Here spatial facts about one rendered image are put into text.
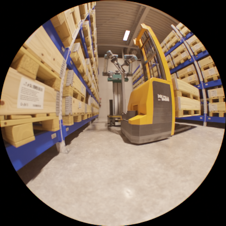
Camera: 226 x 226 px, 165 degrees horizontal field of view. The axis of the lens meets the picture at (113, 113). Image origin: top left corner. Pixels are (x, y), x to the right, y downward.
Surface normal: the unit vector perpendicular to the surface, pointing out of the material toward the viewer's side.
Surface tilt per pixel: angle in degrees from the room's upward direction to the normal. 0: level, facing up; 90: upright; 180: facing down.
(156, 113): 90
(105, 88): 90
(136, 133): 90
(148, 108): 90
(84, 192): 0
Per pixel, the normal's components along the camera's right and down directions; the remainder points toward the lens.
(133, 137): -0.62, 0.02
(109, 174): -0.02, -1.00
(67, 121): 0.12, 0.01
